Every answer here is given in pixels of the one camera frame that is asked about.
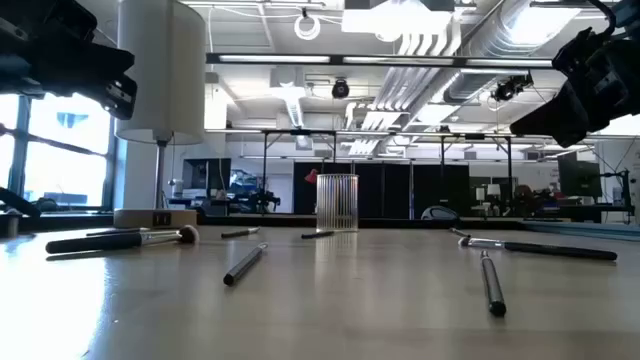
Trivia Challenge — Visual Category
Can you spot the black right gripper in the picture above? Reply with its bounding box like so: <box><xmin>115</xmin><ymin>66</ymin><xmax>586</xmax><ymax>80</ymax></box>
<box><xmin>509</xmin><ymin>27</ymin><xmax>640</xmax><ymax>149</ymax></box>

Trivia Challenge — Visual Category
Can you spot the thick black fluffy makeup brush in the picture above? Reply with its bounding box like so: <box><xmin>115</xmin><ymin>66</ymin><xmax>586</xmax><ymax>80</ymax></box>
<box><xmin>45</xmin><ymin>224</ymin><xmax>200</xmax><ymax>255</ymax></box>

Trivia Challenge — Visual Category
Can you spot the black metal background frame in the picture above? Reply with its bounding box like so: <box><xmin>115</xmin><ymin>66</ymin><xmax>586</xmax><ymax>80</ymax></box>
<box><xmin>439</xmin><ymin>132</ymin><xmax>514</xmax><ymax>217</ymax></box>
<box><xmin>259</xmin><ymin>128</ymin><xmax>337</xmax><ymax>216</ymax></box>

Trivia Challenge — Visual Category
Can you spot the black silver-ferrule makeup brush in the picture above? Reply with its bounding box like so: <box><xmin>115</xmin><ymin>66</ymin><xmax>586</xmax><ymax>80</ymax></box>
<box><xmin>458</xmin><ymin>236</ymin><xmax>619</xmax><ymax>262</ymax></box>

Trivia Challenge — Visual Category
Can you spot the blue flat panel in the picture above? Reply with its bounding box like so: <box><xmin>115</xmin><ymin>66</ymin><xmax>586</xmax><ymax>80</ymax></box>
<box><xmin>522</xmin><ymin>219</ymin><xmax>640</xmax><ymax>244</ymax></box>

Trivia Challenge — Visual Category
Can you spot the white coiled cable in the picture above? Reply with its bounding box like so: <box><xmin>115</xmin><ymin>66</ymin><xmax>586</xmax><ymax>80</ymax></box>
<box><xmin>293</xmin><ymin>7</ymin><xmax>322</xmax><ymax>42</ymax></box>

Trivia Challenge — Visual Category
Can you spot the black computer monitor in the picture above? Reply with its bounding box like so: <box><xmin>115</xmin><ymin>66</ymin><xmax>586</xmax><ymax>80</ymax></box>
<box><xmin>182</xmin><ymin>158</ymin><xmax>232</xmax><ymax>190</ymax></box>
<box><xmin>558</xmin><ymin>151</ymin><xmax>603</xmax><ymax>199</ymax></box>

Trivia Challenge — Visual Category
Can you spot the white and black rounded object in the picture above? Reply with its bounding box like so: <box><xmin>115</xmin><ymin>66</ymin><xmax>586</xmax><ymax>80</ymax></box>
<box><xmin>420</xmin><ymin>205</ymin><xmax>460</xmax><ymax>222</ymax></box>

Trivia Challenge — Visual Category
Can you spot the black overhead light bar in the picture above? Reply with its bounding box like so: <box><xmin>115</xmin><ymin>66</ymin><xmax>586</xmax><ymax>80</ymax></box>
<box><xmin>205</xmin><ymin>52</ymin><xmax>554</xmax><ymax>70</ymax></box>

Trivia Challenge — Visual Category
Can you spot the white shade wooden base lamp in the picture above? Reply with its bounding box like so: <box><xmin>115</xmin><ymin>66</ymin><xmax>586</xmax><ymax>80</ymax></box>
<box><xmin>113</xmin><ymin>0</ymin><xmax>207</xmax><ymax>230</ymax></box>

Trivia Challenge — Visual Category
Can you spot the black partition wall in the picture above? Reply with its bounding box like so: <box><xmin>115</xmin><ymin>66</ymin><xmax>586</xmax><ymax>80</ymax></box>
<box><xmin>293</xmin><ymin>162</ymin><xmax>471</xmax><ymax>219</ymax></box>

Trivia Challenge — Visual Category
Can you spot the small grey cylinder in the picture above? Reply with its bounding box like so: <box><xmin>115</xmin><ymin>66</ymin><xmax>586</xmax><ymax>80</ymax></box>
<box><xmin>0</xmin><ymin>208</ymin><xmax>22</xmax><ymax>239</ymax></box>

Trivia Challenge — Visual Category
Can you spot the small white background lamp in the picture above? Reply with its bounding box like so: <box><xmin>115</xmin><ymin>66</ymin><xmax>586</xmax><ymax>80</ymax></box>
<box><xmin>474</xmin><ymin>183</ymin><xmax>502</xmax><ymax>216</ymax></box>

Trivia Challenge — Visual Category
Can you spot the white ceiling light panel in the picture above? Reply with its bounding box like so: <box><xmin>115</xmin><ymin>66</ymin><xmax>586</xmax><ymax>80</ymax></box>
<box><xmin>342</xmin><ymin>0</ymin><xmax>454</xmax><ymax>36</ymax></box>

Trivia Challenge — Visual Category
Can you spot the silver ventilation duct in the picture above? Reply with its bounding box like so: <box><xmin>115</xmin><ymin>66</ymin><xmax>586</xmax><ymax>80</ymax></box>
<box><xmin>439</xmin><ymin>0</ymin><xmax>586</xmax><ymax>104</ymax></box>

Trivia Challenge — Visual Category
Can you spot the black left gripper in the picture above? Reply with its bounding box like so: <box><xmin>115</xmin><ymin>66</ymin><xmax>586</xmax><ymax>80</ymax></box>
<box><xmin>0</xmin><ymin>0</ymin><xmax>139</xmax><ymax>121</ymax></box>

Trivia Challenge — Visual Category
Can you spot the ribbed clear glass cup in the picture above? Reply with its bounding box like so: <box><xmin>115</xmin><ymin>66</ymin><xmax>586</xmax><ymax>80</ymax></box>
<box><xmin>315</xmin><ymin>173</ymin><xmax>360</xmax><ymax>233</ymax></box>

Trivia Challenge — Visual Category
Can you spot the black hanging camera device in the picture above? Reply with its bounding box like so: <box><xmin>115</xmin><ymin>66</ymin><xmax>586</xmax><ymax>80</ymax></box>
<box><xmin>492</xmin><ymin>73</ymin><xmax>534</xmax><ymax>103</ymax></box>

